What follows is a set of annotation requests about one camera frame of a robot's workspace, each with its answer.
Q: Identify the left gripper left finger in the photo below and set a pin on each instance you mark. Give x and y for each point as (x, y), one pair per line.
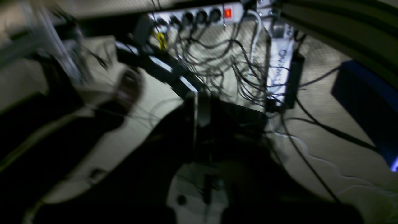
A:
(136, 191)

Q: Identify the white power strip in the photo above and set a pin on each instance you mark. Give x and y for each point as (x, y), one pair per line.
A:
(200, 16)

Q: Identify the dark blue box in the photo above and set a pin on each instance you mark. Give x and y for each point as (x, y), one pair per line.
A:
(373, 104)

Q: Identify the white power adapter box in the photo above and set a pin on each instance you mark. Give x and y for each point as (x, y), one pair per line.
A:
(285, 66)

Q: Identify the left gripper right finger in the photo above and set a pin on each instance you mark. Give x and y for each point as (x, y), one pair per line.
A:
(259, 190)

